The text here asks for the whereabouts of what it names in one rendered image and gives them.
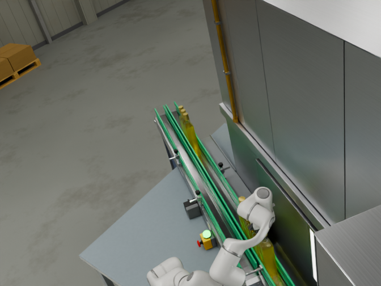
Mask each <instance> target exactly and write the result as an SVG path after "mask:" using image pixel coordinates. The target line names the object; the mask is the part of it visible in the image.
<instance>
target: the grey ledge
mask: <svg viewBox="0 0 381 286"><path fill-rule="evenodd" d="M201 142H202V144H203V145H204V147H205V148H206V150H207V151H208V153H209V154H210V156H211V157H212V159H213V161H214V162H215V164H216V165H217V166H218V164H219V163H220V162H222V163H223V166H222V167H223V168H227V167H229V166H230V169H227V170H225V172H224V175H225V177H226V180H227V182H228V183H229V185H230V187H231V188H232V190H233V191H234V192H235V194H236V196H237V197H238V198H240V197H241V196H244V197H245V199H246V198H248V197H249V196H251V195H252V194H251V192H250V191H249V189H248V188H247V186H246V185H245V184H244V182H243V181H242V180H241V178H240V176H239V175H238V174H237V172H236V170H235V168H234V167H233V165H232V164H231V162H230V161H229V160H228V158H227V157H226V155H225V154H224V152H223V151H222V150H221V148H220V147H219V146H218V144H217V143H216V141H215V140H214V139H213V137H212V136H211V134H210V136H209V137H207V138H203V139H202V140H201ZM218 168H220V167H219V166H218Z"/></svg>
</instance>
